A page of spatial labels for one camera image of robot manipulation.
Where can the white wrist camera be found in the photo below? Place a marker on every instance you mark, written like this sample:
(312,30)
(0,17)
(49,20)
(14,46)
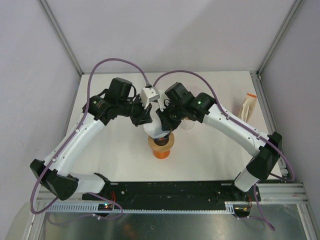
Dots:
(148,95)
(163,101)

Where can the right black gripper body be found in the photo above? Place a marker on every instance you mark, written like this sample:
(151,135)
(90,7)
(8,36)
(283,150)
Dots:
(172,115)

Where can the orange glass carafe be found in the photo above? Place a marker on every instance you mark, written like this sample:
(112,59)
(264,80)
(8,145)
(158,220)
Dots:
(161,154)

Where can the single white paper filter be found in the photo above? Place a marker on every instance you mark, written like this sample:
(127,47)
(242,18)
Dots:
(154,129)

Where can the white paper coffee filters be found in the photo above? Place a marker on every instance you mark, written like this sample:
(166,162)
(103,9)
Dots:
(247,107)

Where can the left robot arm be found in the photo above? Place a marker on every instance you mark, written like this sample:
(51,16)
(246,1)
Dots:
(54,172)

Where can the clear glass carafe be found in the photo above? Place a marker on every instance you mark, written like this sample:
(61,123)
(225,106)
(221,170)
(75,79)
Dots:
(187,124)

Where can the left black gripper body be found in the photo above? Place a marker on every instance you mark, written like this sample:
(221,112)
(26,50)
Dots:
(133,109)

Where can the white slotted cable duct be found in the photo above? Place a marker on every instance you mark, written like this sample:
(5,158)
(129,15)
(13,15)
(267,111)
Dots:
(103,207)

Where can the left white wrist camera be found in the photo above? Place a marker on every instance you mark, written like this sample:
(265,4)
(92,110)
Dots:
(148,95)

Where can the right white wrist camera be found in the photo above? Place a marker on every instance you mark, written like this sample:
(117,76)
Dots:
(163,101)

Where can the aluminium frame rail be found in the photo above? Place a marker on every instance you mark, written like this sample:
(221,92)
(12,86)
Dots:
(282,193)

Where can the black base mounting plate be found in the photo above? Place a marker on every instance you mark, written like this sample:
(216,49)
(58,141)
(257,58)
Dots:
(175,193)

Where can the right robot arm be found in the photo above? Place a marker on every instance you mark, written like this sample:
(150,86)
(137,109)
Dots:
(264,148)

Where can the pink glass dripper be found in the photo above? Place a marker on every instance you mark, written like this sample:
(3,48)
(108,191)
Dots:
(195,90)

